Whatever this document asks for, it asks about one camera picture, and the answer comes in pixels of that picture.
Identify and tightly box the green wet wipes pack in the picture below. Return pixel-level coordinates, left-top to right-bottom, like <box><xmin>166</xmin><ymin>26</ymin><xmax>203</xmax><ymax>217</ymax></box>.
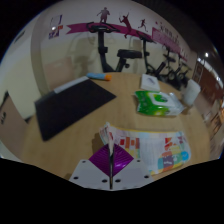
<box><xmin>134</xmin><ymin>90</ymin><xmax>186</xmax><ymax>117</ymax></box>

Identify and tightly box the wooden chair with handle hole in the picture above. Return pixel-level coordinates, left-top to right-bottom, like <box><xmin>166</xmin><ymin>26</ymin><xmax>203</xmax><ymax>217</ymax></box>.
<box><xmin>43</xmin><ymin>56</ymin><xmax>76</xmax><ymax>91</ymax></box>
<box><xmin>0</xmin><ymin>91</ymin><xmax>29</xmax><ymax>158</ymax></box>

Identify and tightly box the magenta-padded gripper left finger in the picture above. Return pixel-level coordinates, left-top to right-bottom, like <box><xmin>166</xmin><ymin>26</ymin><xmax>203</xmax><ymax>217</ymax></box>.
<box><xmin>69</xmin><ymin>143</ymin><xmax>112</xmax><ymax>191</ymax></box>

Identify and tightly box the white towel with colourful print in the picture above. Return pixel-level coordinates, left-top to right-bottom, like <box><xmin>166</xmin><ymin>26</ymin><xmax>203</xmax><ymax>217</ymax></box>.
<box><xmin>99</xmin><ymin>122</ymin><xmax>192</xmax><ymax>176</ymax></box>

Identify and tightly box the black tablet folio case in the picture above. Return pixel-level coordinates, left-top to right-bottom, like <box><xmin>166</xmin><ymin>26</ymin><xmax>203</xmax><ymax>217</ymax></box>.
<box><xmin>34</xmin><ymin>75</ymin><xmax>117</xmax><ymax>142</ymax></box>

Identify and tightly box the wall poster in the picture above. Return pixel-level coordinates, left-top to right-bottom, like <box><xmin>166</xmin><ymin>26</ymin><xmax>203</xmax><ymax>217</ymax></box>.
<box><xmin>48</xmin><ymin>14</ymin><xmax>64</xmax><ymax>40</ymax></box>

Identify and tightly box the white paper cup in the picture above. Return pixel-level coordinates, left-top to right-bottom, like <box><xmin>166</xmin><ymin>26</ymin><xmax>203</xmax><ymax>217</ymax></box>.
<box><xmin>181</xmin><ymin>78</ymin><xmax>202</xmax><ymax>108</ymax></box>

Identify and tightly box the blue tube with orange cap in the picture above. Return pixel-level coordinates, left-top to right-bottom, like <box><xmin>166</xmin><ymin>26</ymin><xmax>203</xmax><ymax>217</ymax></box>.
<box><xmin>86</xmin><ymin>72</ymin><xmax>113</xmax><ymax>82</ymax></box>

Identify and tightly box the white tissue packet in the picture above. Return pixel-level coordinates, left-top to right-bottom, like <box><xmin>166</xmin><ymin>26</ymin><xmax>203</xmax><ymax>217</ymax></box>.
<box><xmin>139</xmin><ymin>73</ymin><xmax>162</xmax><ymax>93</ymax></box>

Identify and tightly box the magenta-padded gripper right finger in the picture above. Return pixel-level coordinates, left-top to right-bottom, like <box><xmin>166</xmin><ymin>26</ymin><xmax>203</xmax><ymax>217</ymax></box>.
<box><xmin>111</xmin><ymin>143</ymin><xmax>154</xmax><ymax>191</ymax></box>

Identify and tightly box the black exercise bike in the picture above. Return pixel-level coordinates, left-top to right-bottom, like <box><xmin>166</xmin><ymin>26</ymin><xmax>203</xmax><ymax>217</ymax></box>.
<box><xmin>136</xmin><ymin>31</ymin><xmax>171</xmax><ymax>79</ymax></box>
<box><xmin>176</xmin><ymin>54</ymin><xmax>194</xmax><ymax>85</ymax></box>
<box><xmin>163</xmin><ymin>44</ymin><xmax>186</xmax><ymax>88</ymax></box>
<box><xmin>86</xmin><ymin>21</ymin><xmax>144</xmax><ymax>74</ymax></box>

